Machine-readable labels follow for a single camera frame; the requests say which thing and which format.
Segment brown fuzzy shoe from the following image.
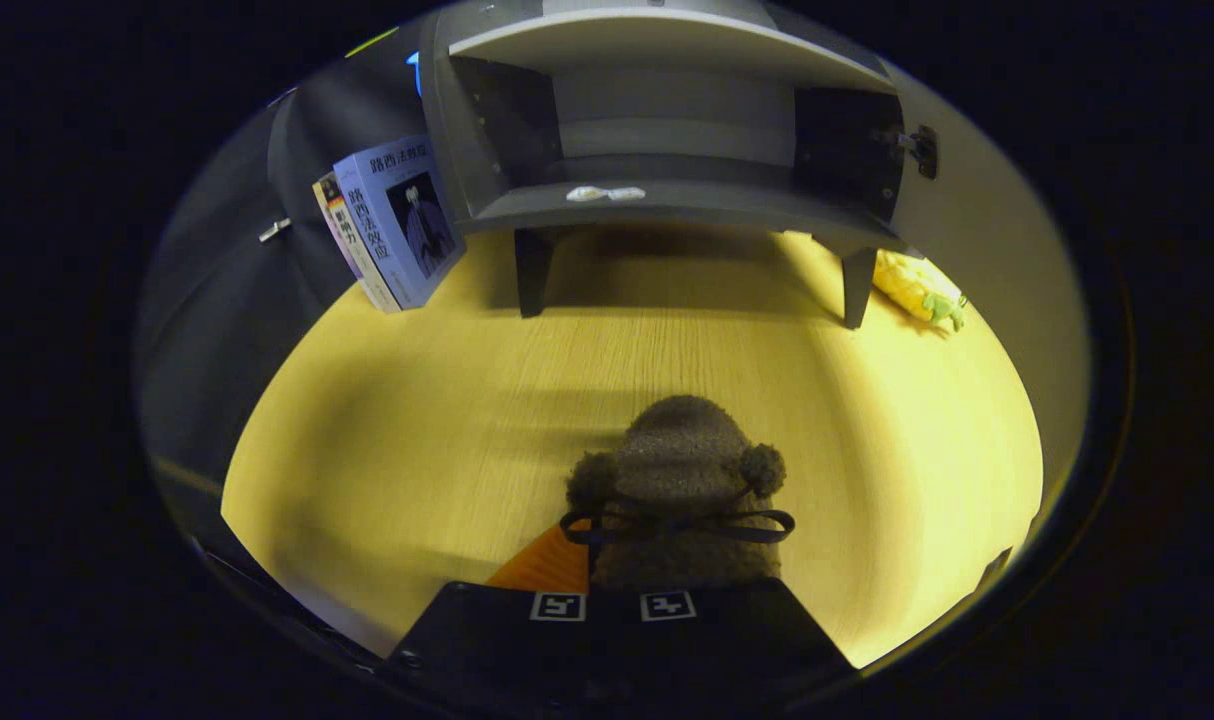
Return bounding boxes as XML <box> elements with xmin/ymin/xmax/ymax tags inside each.
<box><xmin>559</xmin><ymin>395</ymin><xmax>796</xmax><ymax>593</ymax></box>

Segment dark grey shoe cabinet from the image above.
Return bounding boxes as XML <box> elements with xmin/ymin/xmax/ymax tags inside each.
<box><xmin>419</xmin><ymin>0</ymin><xmax>928</xmax><ymax>331</ymax></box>

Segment black backdrop cloth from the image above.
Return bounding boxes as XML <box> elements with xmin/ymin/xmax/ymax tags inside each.
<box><xmin>137</xmin><ymin>50</ymin><xmax>438</xmax><ymax>481</ymax></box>

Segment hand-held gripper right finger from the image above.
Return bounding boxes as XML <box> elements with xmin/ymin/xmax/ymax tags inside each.
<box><xmin>612</xmin><ymin>578</ymin><xmax>860</xmax><ymax>709</ymax></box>

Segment blue cover book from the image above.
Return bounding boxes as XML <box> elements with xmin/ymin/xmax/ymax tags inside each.
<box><xmin>333</xmin><ymin>135</ymin><xmax>468</xmax><ymax>311</ymax></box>

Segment yellow plush toy green leaves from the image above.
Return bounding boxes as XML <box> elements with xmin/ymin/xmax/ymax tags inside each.
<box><xmin>872</xmin><ymin>250</ymin><xmax>968</xmax><ymax>334</ymax></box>

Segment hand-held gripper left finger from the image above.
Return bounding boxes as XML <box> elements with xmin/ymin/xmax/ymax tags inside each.
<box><xmin>380</xmin><ymin>520</ymin><xmax>615</xmax><ymax>706</ymax></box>

